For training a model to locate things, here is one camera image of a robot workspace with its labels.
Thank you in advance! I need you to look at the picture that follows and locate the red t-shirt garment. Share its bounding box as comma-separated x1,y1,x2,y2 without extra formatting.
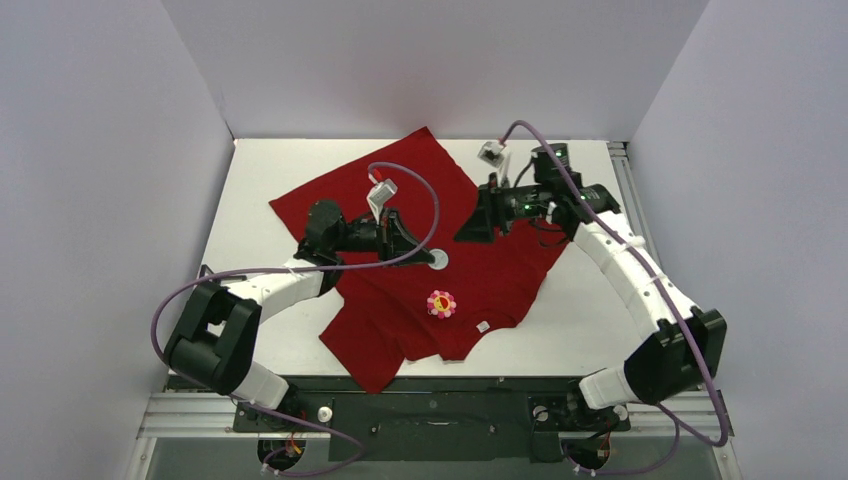
270,128,566,394

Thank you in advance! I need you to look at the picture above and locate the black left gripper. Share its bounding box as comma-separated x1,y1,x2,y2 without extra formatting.
331,208,435,269

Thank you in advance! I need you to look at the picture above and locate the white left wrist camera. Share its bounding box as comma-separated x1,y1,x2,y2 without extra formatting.
366,172,398,224

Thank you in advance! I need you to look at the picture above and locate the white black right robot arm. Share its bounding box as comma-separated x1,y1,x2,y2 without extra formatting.
454,141,727,427

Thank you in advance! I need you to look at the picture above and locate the right side aluminium rail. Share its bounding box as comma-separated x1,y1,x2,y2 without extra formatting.
607,141,662,265

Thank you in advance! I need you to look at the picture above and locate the pink flower brooch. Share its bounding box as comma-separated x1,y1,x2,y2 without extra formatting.
426,290,457,319

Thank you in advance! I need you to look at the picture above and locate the blue round brooch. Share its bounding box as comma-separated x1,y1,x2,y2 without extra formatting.
428,248,449,270

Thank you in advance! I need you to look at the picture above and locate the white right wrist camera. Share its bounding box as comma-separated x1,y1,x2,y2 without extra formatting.
477,140,511,186

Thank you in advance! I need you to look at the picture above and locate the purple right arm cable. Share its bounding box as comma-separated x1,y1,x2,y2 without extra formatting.
498,119,731,475

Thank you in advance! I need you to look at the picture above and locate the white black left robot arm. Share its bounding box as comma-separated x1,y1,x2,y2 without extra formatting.
163,200,447,430

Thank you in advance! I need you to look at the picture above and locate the aluminium frame rail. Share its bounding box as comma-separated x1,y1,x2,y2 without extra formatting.
138,391,720,439

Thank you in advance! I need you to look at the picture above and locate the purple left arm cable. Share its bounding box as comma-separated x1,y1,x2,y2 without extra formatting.
150,161,443,478

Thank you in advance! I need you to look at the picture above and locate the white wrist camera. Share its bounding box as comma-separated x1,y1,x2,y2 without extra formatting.
477,140,511,186
366,172,398,224

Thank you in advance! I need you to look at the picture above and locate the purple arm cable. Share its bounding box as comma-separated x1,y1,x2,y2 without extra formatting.
498,119,731,475
150,161,443,478

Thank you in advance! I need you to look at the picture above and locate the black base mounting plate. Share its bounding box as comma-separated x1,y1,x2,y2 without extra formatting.
233,376,631,463

